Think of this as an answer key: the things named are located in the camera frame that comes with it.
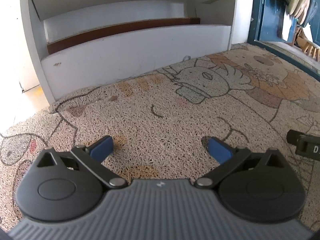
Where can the yellow star sticker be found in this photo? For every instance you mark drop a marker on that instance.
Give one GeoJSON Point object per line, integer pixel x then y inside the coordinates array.
{"type": "Point", "coordinates": [37, 91]}

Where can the printed cartoon doormat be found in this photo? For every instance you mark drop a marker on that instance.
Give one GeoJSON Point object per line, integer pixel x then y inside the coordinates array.
{"type": "Point", "coordinates": [162, 110]}

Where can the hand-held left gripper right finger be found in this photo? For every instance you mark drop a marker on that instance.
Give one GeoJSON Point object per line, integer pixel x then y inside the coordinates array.
{"type": "Point", "coordinates": [220, 150]}

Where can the white door frame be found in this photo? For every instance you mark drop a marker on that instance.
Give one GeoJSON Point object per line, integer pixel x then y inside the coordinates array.
{"type": "Point", "coordinates": [26, 80]}

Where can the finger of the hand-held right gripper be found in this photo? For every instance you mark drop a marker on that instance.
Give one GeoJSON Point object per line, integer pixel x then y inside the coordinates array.
{"type": "Point", "coordinates": [292, 137]}

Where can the light wooden frame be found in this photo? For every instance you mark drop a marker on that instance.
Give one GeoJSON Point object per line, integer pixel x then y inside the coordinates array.
{"type": "Point", "coordinates": [301, 37]}

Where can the brown ribbed outdoor mat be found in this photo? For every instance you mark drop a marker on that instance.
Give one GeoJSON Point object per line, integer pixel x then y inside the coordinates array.
{"type": "Point", "coordinates": [295, 53]}

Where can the small wooden stool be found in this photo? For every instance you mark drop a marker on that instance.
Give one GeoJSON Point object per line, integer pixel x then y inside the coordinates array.
{"type": "Point", "coordinates": [312, 50]}

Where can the blue open door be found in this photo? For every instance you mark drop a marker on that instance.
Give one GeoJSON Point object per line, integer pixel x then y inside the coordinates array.
{"type": "Point", "coordinates": [272, 12]}

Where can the white shoe cabinet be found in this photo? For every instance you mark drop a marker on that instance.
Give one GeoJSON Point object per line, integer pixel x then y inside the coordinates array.
{"type": "Point", "coordinates": [137, 45]}

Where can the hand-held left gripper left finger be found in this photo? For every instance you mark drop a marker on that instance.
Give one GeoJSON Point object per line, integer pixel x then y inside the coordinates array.
{"type": "Point", "coordinates": [102, 148]}

